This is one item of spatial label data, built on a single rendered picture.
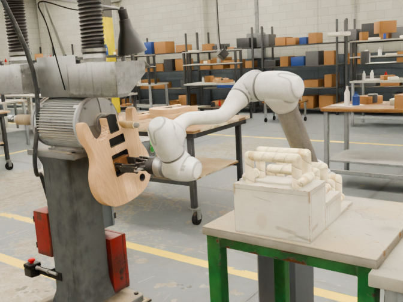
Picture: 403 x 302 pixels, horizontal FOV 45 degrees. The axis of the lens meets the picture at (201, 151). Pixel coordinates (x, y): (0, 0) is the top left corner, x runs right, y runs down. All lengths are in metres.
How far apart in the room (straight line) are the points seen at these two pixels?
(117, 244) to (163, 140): 0.99
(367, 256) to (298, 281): 1.23
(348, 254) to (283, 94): 0.84
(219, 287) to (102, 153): 0.75
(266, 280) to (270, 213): 1.19
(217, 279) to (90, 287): 0.98
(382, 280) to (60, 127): 1.55
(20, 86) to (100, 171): 0.66
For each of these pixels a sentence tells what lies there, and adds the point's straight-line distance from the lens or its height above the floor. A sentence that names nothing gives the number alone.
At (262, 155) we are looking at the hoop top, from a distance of 1.60.
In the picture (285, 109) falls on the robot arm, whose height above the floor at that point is 1.28.
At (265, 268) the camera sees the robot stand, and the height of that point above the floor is 0.38.
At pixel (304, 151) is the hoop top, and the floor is 1.21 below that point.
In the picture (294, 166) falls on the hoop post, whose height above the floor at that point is 1.18.
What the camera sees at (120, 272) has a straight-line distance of 2.74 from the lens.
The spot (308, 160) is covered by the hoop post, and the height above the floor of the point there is 1.18.
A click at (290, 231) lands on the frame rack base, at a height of 0.96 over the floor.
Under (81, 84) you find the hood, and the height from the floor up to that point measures 1.44.
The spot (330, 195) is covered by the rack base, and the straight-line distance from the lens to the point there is 1.79.
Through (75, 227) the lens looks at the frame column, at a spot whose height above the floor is 0.74.
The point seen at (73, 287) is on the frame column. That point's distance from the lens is 2.65.
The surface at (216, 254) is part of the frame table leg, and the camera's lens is 1.80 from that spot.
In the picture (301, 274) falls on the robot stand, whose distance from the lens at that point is 2.74.
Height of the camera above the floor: 1.53
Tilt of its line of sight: 11 degrees down
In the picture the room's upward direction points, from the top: 3 degrees counter-clockwise
